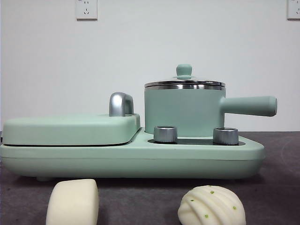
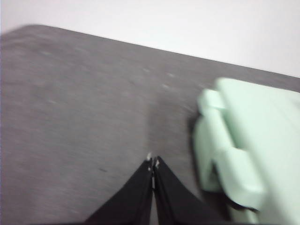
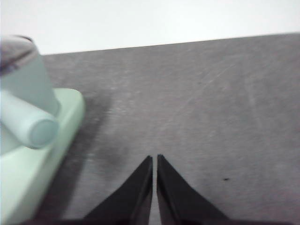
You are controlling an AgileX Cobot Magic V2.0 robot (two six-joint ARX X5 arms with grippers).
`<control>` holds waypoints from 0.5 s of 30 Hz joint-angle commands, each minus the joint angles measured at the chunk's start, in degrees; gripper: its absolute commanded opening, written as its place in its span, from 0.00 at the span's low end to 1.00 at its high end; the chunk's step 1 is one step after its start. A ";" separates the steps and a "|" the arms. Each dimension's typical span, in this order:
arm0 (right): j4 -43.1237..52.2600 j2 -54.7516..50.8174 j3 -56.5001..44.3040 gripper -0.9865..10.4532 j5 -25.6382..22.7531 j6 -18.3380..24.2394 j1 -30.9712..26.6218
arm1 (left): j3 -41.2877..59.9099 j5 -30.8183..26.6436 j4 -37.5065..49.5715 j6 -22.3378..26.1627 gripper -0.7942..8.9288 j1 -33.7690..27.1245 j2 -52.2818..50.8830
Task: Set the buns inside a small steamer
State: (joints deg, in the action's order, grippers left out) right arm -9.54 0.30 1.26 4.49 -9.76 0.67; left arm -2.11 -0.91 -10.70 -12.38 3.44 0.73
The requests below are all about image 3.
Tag pale green pot with handle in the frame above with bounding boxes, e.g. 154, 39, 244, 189
0, 46, 60, 150

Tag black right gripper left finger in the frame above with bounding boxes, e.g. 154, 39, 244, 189
83, 155, 153, 225

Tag pale green cooker base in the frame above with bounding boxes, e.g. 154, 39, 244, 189
0, 88, 85, 225

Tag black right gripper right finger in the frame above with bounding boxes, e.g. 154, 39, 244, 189
156, 154, 233, 225

